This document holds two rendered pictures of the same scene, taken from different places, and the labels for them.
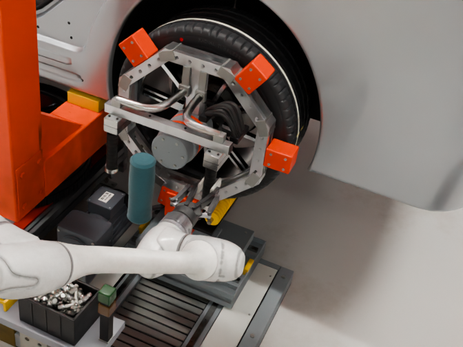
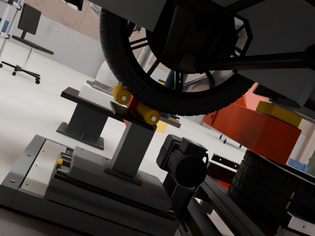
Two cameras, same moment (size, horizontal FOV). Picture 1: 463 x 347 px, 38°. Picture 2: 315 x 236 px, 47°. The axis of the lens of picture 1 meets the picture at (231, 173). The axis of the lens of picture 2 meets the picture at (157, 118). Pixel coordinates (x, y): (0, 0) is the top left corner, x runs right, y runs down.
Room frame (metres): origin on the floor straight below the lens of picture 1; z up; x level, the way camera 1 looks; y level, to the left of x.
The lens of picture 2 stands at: (3.35, -0.61, 0.61)
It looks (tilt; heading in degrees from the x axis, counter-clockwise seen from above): 5 degrees down; 149
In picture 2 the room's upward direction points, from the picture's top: 24 degrees clockwise
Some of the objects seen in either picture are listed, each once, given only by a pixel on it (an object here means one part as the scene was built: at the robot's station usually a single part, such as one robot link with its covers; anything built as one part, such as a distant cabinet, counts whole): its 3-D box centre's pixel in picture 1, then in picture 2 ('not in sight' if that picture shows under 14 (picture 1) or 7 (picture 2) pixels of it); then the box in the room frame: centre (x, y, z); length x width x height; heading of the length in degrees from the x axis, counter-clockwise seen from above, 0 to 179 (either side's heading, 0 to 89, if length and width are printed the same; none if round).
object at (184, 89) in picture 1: (152, 86); not in sight; (1.83, 0.28, 1.03); 0.19 x 0.18 x 0.11; 162
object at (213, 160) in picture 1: (216, 154); not in sight; (1.67, 0.05, 0.93); 0.09 x 0.05 x 0.05; 162
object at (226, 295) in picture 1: (194, 251); (111, 192); (2.08, 0.10, 0.13); 0.50 x 0.36 x 0.10; 72
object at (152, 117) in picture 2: not in sight; (147, 112); (2.08, 0.10, 0.49); 0.29 x 0.06 x 0.06; 162
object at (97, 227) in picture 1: (104, 232); (179, 175); (1.97, 0.46, 0.26); 0.42 x 0.18 x 0.35; 162
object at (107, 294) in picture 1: (107, 294); not in sight; (1.31, 0.29, 0.64); 0.04 x 0.04 x 0.04; 72
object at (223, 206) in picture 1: (224, 200); (120, 94); (1.97, 0.01, 0.51); 0.29 x 0.06 x 0.06; 162
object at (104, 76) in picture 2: not in sight; (111, 71); (0.69, 0.43, 0.56); 0.18 x 0.16 x 0.22; 65
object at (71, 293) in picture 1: (60, 303); not in sight; (1.36, 0.45, 0.51); 0.20 x 0.14 x 0.13; 71
